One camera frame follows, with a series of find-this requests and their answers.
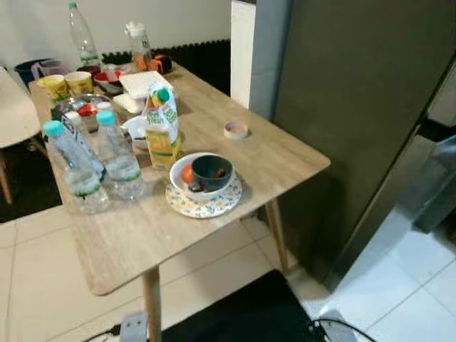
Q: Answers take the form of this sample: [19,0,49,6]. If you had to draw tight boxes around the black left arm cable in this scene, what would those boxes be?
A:
[82,324,123,342]

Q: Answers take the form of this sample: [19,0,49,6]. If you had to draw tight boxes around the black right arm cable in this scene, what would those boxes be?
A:
[312,317,377,342]

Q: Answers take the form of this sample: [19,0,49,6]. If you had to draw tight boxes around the white chair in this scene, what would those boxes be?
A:
[0,68,41,206]

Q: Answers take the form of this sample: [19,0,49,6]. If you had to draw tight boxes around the black foam wall strip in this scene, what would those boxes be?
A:
[102,39,232,97]

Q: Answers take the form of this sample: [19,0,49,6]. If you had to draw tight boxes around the small tape roll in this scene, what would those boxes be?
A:
[224,121,250,140]

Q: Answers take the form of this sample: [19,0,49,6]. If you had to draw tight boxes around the light wooden table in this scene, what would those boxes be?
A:
[28,61,331,342]

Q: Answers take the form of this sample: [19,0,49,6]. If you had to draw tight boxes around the orange and black device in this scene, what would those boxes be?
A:
[146,54,173,75]

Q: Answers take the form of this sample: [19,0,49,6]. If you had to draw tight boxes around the yellow printed cup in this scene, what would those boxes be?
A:
[64,71,94,97]
[37,75,70,102]

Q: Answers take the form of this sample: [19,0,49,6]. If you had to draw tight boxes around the floral patterned plate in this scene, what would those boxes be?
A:
[165,175,243,219]

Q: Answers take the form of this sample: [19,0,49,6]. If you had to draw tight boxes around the clear bottle white lid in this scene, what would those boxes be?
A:
[125,21,155,72]

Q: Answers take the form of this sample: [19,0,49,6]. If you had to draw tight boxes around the large white bowl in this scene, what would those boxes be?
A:
[170,152,236,202]

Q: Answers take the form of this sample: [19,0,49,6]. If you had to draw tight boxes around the small white bowl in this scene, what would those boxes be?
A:
[121,115,152,152]

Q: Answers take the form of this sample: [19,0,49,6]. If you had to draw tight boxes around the dark blue cup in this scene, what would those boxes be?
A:
[14,58,51,86]

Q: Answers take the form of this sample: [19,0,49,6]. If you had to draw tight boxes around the grey freezer door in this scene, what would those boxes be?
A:
[419,64,456,133]

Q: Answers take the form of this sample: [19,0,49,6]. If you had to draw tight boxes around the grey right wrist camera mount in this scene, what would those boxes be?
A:
[317,310,351,342]

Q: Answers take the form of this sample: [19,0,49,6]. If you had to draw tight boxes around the dark grey fridge cabinet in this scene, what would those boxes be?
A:
[249,0,456,291]

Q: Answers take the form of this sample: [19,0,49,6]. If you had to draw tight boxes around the red bowl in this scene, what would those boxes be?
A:
[93,68,126,95]

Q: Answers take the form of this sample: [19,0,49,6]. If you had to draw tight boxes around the clear glass bowl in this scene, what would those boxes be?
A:
[56,94,115,135]

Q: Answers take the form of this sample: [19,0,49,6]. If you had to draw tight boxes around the tall clear bottle green cap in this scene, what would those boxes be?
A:
[68,2,103,70]

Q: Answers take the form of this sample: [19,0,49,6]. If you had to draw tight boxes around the white lidded food container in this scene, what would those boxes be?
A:
[114,71,173,113]

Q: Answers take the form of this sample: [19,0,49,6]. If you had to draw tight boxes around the green yellow juice carton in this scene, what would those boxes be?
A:
[145,81,181,172]

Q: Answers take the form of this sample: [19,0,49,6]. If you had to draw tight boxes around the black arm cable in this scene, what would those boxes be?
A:
[82,324,123,342]
[312,317,377,342]

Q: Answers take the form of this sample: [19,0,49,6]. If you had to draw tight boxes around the black floor mat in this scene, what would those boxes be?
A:
[160,269,332,342]

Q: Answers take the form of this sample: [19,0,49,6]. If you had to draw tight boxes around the purple mug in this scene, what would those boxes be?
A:
[31,60,70,81]

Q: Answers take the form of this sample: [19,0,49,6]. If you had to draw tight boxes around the dark grey mug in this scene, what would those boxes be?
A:
[188,155,234,195]

